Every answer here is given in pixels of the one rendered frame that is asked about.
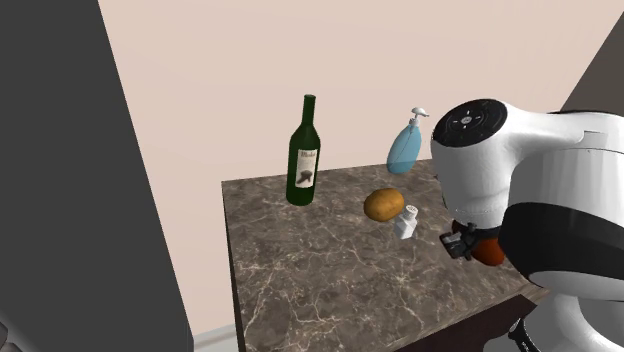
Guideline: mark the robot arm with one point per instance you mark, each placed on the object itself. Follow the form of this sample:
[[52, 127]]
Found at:
[[492, 166]]

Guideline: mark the green wine bottle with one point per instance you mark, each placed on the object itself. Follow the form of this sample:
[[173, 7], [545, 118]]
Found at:
[[303, 168]]

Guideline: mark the brown potato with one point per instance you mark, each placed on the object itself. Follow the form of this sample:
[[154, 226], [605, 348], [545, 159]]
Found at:
[[383, 204]]

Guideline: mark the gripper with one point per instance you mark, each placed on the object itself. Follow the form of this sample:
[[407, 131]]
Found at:
[[460, 242]]

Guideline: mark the white salt shaker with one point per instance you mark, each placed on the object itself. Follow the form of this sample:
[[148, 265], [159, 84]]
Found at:
[[405, 226]]

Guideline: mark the red orange round fruit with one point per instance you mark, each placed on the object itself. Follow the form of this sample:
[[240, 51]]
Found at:
[[489, 252]]

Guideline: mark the blue soap dispenser bottle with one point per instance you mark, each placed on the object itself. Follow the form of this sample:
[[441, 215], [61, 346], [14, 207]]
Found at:
[[403, 151]]

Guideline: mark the marble top dark cabinet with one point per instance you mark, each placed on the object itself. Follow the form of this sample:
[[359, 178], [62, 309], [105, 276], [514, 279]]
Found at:
[[317, 273]]

